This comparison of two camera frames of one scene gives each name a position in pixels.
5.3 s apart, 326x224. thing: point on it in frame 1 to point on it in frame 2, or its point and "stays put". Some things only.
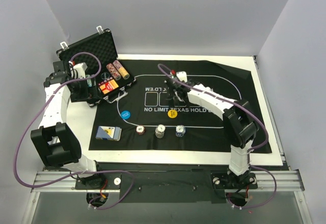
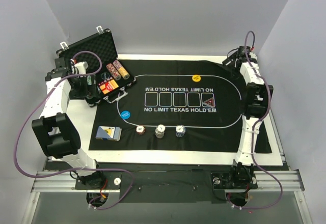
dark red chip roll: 113,71 stays put
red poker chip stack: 140,129 stays put
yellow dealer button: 172,114 to 196,78
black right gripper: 175,92 to 231,59
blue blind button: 125,114 stays put
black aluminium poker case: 108,77 stays put
